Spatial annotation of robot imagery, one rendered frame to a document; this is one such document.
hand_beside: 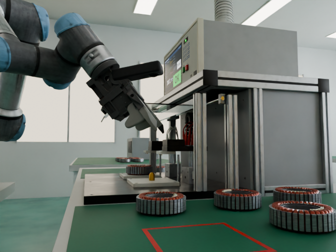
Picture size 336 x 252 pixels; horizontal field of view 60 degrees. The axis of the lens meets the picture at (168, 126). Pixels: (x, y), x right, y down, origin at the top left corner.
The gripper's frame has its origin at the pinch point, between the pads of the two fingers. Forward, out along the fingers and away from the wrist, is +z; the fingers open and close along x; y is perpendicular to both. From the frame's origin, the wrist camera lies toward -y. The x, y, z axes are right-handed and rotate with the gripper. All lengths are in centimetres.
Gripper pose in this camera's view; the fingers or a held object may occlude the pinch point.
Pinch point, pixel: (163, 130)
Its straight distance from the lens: 66.6
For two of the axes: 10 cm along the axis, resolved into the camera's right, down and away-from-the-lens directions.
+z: 6.2, 7.8, -1.0
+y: -7.8, 6.2, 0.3
